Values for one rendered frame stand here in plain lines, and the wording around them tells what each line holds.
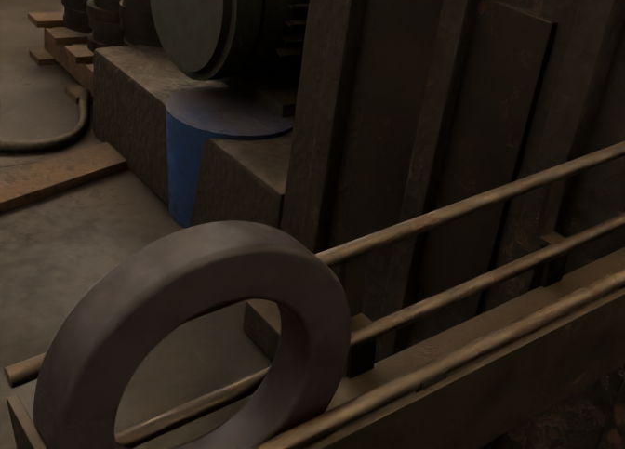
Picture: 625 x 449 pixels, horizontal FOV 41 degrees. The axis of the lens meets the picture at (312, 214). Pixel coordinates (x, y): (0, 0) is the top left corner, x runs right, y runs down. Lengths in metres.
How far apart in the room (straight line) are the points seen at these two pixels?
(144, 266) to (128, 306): 0.02
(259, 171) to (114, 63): 0.67
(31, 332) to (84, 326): 1.18
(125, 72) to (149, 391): 0.93
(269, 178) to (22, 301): 0.52
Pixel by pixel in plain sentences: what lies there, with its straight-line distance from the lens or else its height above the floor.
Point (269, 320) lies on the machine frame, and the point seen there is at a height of 0.07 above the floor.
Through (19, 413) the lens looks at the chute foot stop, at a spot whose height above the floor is 0.63.
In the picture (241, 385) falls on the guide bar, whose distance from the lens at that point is 0.55.
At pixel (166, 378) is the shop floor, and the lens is 1.49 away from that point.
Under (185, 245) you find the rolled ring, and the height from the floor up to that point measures 0.73.
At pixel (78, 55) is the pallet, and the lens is 2.56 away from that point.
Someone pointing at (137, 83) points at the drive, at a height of 0.24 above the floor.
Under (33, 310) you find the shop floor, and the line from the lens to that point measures 1.66.
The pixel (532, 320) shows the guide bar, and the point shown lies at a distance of 0.62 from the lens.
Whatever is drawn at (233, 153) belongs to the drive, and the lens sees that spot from 1.72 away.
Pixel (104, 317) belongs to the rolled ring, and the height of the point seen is 0.70.
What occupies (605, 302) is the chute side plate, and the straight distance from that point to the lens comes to 0.67.
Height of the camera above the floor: 0.94
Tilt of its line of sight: 27 degrees down
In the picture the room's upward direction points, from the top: 8 degrees clockwise
